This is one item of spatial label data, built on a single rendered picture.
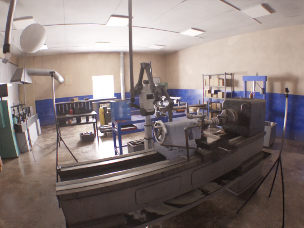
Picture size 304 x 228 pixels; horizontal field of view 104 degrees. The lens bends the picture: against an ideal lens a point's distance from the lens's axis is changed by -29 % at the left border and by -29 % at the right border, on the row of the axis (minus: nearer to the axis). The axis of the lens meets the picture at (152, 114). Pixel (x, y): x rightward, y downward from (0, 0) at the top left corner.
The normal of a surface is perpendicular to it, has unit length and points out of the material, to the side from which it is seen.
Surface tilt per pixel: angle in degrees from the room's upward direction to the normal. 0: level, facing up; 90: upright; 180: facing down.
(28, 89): 90
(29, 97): 90
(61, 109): 90
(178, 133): 76
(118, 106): 90
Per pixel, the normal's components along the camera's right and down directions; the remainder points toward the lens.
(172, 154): 0.46, 0.13
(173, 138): 0.42, -0.22
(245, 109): -0.89, 0.11
